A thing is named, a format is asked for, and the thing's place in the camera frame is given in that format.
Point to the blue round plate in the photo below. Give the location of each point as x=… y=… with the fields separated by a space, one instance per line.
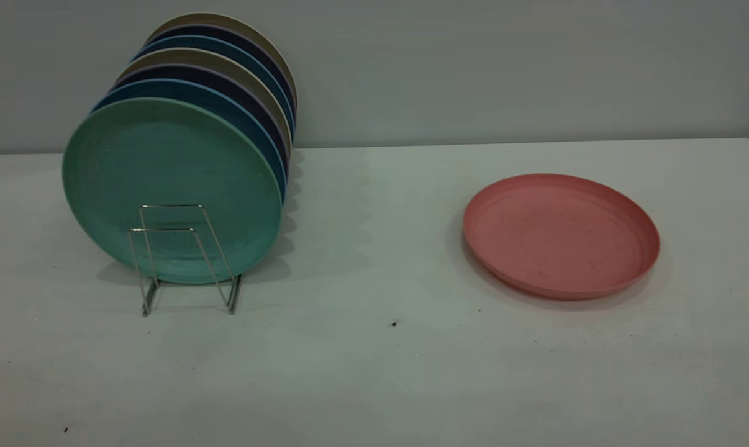
x=194 y=88
x=213 y=42

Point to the green round plate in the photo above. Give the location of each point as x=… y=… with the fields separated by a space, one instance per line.
x=163 y=161

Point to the beige round plate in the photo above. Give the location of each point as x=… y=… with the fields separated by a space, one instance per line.
x=207 y=18
x=194 y=56

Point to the dark purple round plate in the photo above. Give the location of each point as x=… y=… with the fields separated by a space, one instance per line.
x=225 y=32
x=182 y=71

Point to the pink round plate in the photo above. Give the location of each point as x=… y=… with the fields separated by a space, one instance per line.
x=561 y=236

